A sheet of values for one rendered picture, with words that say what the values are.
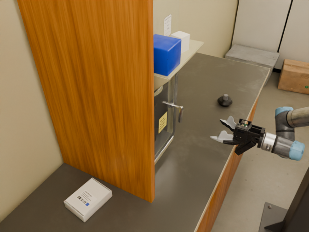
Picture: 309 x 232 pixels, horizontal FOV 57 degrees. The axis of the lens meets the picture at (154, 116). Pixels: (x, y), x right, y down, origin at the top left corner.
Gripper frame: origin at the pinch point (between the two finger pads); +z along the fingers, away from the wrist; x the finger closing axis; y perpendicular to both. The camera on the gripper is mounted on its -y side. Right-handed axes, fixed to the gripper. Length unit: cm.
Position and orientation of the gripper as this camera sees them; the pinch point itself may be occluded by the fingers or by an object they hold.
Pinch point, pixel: (215, 129)
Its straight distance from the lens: 130.8
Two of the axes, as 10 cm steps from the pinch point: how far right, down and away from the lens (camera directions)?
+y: -0.1, -7.9, -6.1
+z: -8.8, -2.9, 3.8
